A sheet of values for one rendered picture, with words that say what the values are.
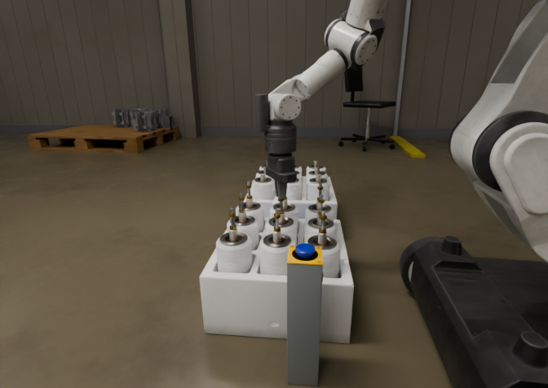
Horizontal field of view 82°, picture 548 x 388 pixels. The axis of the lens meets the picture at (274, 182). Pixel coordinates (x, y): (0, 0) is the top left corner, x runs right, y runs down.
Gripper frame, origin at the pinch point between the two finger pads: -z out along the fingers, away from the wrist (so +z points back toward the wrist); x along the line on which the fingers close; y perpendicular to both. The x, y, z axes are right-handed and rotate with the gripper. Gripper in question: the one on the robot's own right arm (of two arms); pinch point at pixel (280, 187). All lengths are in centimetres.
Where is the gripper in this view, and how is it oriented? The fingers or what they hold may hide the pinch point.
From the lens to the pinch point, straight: 92.4
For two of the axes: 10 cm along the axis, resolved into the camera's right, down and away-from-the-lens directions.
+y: 9.0, -1.4, 4.1
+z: -0.1, -9.5, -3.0
